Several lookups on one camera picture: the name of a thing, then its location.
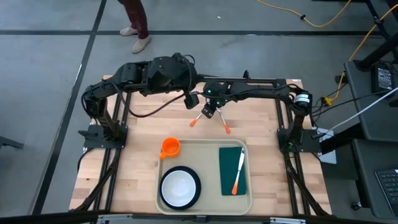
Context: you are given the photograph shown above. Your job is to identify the black power adapter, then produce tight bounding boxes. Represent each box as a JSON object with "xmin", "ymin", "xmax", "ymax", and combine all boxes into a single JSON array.
[{"xmin": 371, "ymin": 61, "xmax": 396, "ymax": 96}]

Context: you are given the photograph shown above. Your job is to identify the black furniture foot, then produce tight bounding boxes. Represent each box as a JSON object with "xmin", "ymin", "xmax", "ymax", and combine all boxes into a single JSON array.
[{"xmin": 0, "ymin": 135, "xmax": 25, "ymax": 150}]

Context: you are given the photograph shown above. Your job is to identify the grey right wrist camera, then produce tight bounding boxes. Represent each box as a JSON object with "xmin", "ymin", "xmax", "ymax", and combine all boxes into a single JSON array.
[{"xmin": 201, "ymin": 103, "xmax": 218, "ymax": 120}]

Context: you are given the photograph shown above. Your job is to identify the grey desk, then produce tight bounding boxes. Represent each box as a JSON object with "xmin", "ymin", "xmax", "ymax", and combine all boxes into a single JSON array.
[{"xmin": 343, "ymin": 60, "xmax": 398, "ymax": 144}]

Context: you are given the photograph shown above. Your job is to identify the beige plastic tray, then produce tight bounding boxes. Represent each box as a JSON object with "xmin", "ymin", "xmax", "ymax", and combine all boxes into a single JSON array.
[{"xmin": 155, "ymin": 138, "xmax": 253, "ymax": 217}]

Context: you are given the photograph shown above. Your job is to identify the dark desk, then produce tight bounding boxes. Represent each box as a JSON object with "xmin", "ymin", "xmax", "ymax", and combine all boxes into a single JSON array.
[{"xmin": 351, "ymin": 138, "xmax": 398, "ymax": 219}]

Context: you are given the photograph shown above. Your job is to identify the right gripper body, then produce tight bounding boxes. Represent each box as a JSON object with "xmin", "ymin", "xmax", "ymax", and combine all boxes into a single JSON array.
[{"xmin": 202, "ymin": 80, "xmax": 231, "ymax": 108}]

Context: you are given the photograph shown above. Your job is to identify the yellow extension cable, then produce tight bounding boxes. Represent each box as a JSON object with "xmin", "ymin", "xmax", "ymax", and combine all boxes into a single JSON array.
[
  {"xmin": 255, "ymin": 0, "xmax": 353, "ymax": 29},
  {"xmin": 323, "ymin": 2, "xmax": 398, "ymax": 105}
]

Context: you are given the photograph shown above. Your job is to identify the green cloth napkin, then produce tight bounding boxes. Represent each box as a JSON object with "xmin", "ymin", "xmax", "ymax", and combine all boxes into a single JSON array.
[{"xmin": 218, "ymin": 146, "xmax": 248, "ymax": 197}]

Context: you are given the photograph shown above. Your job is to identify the fork with orange handle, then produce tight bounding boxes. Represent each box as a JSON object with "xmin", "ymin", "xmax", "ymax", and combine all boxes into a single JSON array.
[{"xmin": 189, "ymin": 111, "xmax": 205, "ymax": 128}]

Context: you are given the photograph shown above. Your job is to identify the black aluminium table frame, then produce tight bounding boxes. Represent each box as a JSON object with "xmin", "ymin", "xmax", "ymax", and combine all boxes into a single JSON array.
[{"xmin": 72, "ymin": 69, "xmax": 332, "ymax": 218}]

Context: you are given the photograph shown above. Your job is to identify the knife with orange handle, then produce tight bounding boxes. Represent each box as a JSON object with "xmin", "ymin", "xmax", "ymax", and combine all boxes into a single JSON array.
[{"xmin": 231, "ymin": 147, "xmax": 246, "ymax": 196}]

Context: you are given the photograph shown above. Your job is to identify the white cable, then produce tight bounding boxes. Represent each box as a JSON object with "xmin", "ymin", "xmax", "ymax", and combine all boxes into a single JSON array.
[{"xmin": 328, "ymin": 86, "xmax": 398, "ymax": 133}]

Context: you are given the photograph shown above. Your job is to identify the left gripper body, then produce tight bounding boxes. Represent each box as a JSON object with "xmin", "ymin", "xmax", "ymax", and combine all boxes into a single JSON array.
[{"xmin": 182, "ymin": 67, "xmax": 203, "ymax": 94}]

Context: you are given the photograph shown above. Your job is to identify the spoon with orange handle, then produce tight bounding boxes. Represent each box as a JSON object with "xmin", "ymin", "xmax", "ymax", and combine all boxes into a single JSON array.
[{"xmin": 216, "ymin": 108, "xmax": 231, "ymax": 135}]

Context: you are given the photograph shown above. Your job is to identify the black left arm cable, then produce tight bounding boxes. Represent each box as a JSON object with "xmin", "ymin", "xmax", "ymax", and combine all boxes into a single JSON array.
[{"xmin": 108, "ymin": 81, "xmax": 189, "ymax": 119}]

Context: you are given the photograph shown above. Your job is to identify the black diagonal strut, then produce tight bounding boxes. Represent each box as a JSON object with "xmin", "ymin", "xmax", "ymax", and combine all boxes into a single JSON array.
[{"xmin": 320, "ymin": 123, "xmax": 364, "ymax": 155}]

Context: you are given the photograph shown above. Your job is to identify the black bar with silver brackets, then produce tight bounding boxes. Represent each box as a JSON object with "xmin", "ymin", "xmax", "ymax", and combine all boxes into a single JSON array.
[{"xmin": 0, "ymin": 210, "xmax": 398, "ymax": 224}]

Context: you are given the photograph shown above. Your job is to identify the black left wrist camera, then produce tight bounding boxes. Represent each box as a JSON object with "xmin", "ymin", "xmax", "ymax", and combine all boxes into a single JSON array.
[{"xmin": 183, "ymin": 92, "xmax": 201, "ymax": 110}]

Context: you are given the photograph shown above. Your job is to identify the person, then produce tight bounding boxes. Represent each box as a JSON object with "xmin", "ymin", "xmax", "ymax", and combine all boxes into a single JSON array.
[{"xmin": 117, "ymin": 0, "xmax": 152, "ymax": 55}]

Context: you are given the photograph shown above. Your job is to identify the black stand leg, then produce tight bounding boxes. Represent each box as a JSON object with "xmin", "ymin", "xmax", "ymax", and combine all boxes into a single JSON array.
[{"xmin": 354, "ymin": 0, "xmax": 398, "ymax": 72}]

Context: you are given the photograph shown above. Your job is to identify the orange plastic cup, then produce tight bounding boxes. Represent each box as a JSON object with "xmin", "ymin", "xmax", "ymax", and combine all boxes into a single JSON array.
[{"xmin": 159, "ymin": 136, "xmax": 182, "ymax": 161}]

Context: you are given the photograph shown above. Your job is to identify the white bowl with black rim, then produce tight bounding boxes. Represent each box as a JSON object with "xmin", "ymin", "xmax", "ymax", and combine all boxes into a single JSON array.
[{"xmin": 159, "ymin": 165, "xmax": 202, "ymax": 211}]

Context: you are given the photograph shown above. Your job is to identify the black keyboard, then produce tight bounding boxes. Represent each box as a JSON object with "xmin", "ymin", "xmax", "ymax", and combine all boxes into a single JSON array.
[{"xmin": 374, "ymin": 168, "xmax": 398, "ymax": 216}]

